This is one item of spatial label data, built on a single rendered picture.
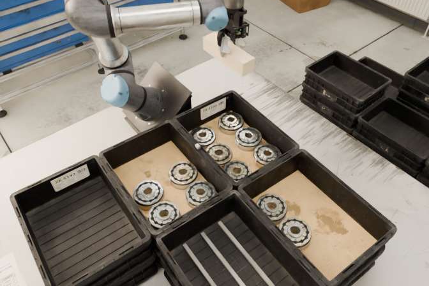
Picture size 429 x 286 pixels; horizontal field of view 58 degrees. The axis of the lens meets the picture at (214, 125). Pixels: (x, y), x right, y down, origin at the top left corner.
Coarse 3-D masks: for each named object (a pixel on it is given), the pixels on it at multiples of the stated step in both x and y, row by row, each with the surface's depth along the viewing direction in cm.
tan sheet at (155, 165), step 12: (168, 144) 150; (144, 156) 146; (156, 156) 146; (168, 156) 146; (180, 156) 146; (120, 168) 142; (132, 168) 142; (144, 168) 142; (156, 168) 142; (168, 168) 142; (132, 180) 138; (144, 180) 138; (156, 180) 138; (168, 180) 138; (204, 180) 138; (132, 192) 134; (168, 192) 134; (180, 192) 134; (216, 192) 134; (180, 204) 131
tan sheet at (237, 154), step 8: (216, 120) 160; (216, 128) 156; (216, 136) 153; (224, 136) 153; (232, 136) 153; (232, 144) 150; (232, 152) 147; (240, 152) 147; (248, 152) 147; (232, 160) 144; (240, 160) 144; (248, 160) 144; (256, 168) 142
